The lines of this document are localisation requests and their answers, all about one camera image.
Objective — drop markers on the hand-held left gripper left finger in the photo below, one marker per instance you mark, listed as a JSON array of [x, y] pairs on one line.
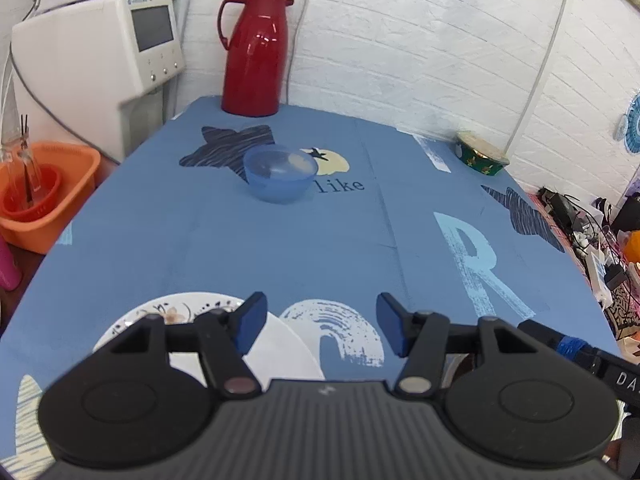
[[250, 325]]

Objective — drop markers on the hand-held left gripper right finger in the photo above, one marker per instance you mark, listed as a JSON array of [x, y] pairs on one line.
[[392, 325]]

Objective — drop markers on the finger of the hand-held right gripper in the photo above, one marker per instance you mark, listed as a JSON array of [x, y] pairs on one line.
[[575, 347]]

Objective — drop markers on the white floral plate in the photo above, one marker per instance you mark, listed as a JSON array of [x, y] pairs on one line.
[[292, 355]]

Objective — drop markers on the blue plastic bowl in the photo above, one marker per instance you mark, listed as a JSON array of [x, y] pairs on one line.
[[280, 185]]

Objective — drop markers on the black patterned cloth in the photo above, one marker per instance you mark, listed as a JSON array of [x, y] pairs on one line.
[[622, 310]]

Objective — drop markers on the blue printed tablecloth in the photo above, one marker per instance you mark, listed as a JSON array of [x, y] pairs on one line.
[[250, 250]]

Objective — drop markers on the white power strip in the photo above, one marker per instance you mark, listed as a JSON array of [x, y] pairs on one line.
[[597, 275]]

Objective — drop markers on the black power adapter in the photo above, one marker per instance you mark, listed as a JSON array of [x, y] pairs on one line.
[[615, 275]]

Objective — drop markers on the orange object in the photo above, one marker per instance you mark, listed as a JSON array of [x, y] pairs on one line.
[[632, 247]]

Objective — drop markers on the green bowl with gold rim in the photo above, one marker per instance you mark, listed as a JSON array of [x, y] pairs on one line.
[[480, 164]]

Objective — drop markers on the orange plastic basin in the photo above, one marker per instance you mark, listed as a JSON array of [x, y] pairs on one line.
[[75, 185]]

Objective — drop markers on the large blue paper fan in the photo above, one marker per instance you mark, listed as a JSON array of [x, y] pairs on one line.
[[632, 125]]

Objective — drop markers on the small red basket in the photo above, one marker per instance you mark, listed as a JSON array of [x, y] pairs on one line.
[[47, 195]]

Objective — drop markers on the pink bottle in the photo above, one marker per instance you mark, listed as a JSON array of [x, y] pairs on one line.
[[7, 265]]

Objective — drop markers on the red thermos jug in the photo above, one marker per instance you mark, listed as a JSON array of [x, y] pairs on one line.
[[255, 70]]

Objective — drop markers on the clear glass bottle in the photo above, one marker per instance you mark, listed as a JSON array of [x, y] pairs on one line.
[[10, 160]]

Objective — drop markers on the white appliance with screen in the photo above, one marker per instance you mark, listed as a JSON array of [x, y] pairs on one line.
[[75, 60]]

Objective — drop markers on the white wall pipe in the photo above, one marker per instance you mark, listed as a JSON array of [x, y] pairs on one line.
[[542, 60]]

